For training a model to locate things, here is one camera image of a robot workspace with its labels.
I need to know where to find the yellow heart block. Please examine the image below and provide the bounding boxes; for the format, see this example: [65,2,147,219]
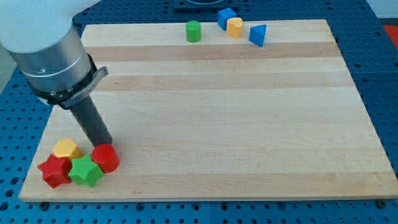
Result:
[226,17,243,39]

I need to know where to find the blue triangle block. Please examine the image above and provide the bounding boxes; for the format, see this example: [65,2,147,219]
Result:
[249,24,267,47]

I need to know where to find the wooden board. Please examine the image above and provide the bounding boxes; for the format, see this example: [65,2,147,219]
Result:
[19,19,397,202]

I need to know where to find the red cylinder block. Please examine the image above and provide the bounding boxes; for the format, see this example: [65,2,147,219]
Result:
[91,143,120,173]

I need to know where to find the red star block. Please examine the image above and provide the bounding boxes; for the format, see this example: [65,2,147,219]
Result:
[37,154,72,189]

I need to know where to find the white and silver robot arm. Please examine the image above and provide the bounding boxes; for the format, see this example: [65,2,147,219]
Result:
[1,0,108,109]

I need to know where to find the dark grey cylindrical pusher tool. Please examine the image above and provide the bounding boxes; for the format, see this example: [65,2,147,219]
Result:
[70,96,113,147]

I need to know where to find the green cylinder block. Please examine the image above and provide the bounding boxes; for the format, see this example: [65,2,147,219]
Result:
[185,21,201,43]

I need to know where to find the yellow hexagon block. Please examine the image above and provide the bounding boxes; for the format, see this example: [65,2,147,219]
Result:
[53,138,84,160]

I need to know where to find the green star block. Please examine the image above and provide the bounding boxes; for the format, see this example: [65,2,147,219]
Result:
[68,154,104,188]

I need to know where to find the blue cube block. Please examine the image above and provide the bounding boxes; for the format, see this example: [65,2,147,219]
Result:
[217,7,237,30]

